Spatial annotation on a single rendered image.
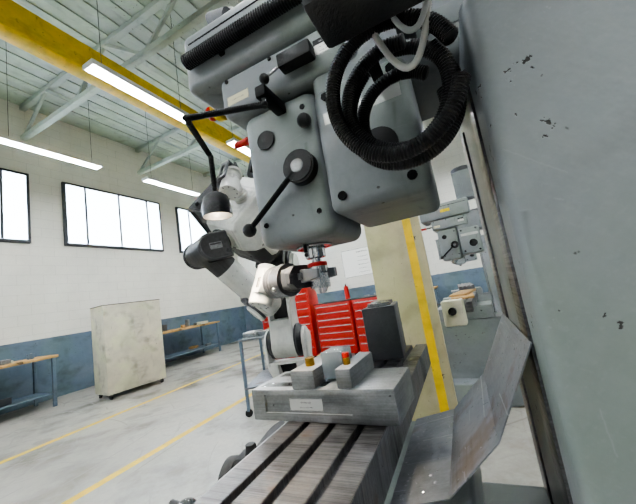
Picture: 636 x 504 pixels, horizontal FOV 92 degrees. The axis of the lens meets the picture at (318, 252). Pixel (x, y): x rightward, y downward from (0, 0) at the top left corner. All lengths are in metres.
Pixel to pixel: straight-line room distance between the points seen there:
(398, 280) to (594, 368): 2.03
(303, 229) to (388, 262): 1.83
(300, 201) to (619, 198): 0.48
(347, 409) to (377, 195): 0.43
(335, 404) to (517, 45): 0.66
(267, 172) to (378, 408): 0.54
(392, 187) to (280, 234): 0.25
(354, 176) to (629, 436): 0.49
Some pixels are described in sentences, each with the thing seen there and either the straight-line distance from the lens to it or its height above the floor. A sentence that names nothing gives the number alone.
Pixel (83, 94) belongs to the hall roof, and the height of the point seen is 5.43.
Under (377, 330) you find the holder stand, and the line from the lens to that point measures 1.17.
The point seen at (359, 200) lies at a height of 1.35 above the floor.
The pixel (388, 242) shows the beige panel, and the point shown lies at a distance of 2.44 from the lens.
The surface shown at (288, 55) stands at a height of 1.67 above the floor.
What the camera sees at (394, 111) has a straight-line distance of 0.62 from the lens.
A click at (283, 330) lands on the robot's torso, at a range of 1.37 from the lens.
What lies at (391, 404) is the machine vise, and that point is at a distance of 0.67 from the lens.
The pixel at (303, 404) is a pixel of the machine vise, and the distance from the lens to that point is 0.76.
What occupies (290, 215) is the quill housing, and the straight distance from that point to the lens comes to 0.66.
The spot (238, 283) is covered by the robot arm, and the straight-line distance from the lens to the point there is 1.11.
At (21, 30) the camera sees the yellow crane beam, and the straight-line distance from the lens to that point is 5.70.
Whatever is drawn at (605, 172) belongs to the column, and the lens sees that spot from 0.47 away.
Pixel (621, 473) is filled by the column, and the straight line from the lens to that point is 0.50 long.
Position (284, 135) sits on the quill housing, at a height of 1.54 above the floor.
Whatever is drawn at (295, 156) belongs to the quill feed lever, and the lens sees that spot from 0.65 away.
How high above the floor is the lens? 1.20
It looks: 8 degrees up
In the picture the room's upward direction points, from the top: 9 degrees counter-clockwise
